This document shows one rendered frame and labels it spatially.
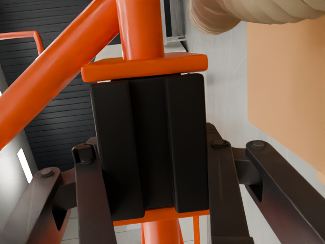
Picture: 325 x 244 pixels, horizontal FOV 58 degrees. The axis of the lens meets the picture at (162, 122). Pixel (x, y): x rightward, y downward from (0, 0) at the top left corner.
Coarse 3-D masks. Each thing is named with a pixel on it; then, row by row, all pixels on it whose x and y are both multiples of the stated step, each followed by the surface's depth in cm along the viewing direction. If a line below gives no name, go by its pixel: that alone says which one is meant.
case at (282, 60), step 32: (256, 32) 32; (288, 32) 26; (320, 32) 21; (256, 64) 33; (288, 64) 26; (320, 64) 21; (256, 96) 34; (288, 96) 27; (320, 96) 22; (288, 128) 27; (320, 128) 22; (320, 160) 23
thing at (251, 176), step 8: (208, 128) 18; (208, 136) 17; (216, 136) 17; (240, 152) 15; (240, 160) 14; (248, 160) 14; (240, 168) 14; (248, 168) 14; (240, 176) 14; (248, 176) 14; (256, 176) 14; (248, 184) 15; (256, 184) 14
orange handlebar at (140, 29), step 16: (128, 0) 14; (144, 0) 14; (128, 16) 14; (144, 16) 14; (160, 16) 15; (128, 32) 14; (144, 32) 14; (160, 32) 15; (128, 48) 14; (144, 48) 14; (160, 48) 15; (144, 224) 17; (160, 224) 17; (176, 224) 17; (144, 240) 21; (160, 240) 17; (176, 240) 17
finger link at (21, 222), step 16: (48, 176) 14; (32, 192) 13; (48, 192) 12; (16, 208) 12; (32, 208) 12; (48, 208) 12; (16, 224) 11; (32, 224) 11; (48, 224) 12; (64, 224) 14; (0, 240) 10; (16, 240) 10; (32, 240) 10; (48, 240) 12
